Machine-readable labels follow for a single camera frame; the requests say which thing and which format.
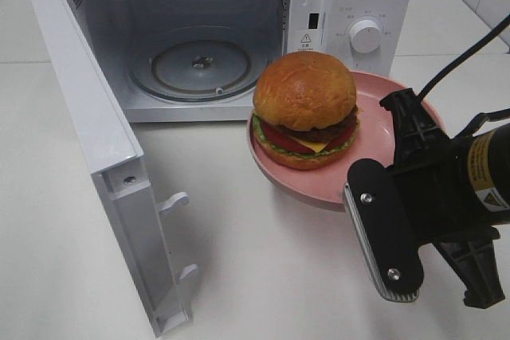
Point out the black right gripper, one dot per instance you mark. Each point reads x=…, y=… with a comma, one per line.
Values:
x=450, y=190

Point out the pink round plate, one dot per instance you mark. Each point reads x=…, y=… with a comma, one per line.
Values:
x=323, y=187

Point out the burger with bun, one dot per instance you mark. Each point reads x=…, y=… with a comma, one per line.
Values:
x=305, y=113

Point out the white microwave door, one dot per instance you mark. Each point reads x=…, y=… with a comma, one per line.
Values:
x=86, y=44

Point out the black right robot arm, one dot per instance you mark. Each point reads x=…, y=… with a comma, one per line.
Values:
x=455, y=191

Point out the white upper microwave knob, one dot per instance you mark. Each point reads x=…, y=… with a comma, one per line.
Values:
x=365, y=34

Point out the glass microwave turntable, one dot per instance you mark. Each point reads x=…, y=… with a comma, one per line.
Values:
x=198, y=64

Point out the white microwave oven body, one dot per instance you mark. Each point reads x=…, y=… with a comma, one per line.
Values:
x=288, y=25

